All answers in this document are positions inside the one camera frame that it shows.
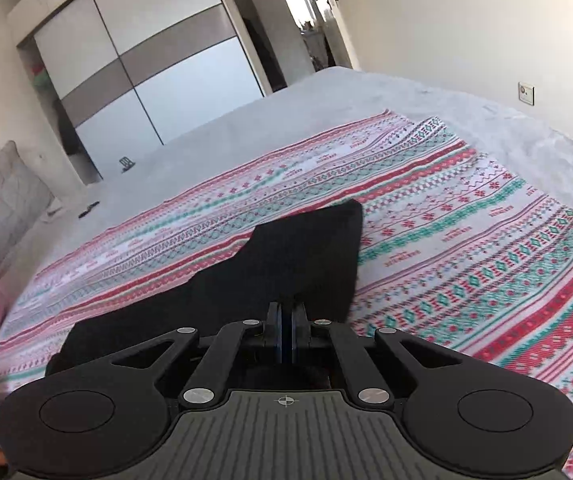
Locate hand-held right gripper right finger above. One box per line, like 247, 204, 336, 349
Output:
291, 301, 463, 407

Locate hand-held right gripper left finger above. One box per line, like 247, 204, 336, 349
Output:
110, 301, 286, 409

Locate black pants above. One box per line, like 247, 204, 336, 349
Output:
45, 199, 365, 393

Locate patterned red green blanket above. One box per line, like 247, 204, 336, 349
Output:
0, 109, 573, 480

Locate grey quilted pillow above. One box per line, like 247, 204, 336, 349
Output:
0, 141, 55, 271

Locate bed with grey sheet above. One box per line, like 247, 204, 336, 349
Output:
0, 65, 573, 391

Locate dark hanging clothes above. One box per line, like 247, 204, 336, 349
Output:
52, 95, 83, 158

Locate white grey sliding wardrobe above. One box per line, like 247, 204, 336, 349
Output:
6, 0, 267, 186

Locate white room door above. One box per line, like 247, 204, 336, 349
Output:
261, 0, 363, 73

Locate green folded clothes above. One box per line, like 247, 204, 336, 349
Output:
32, 62, 52, 91

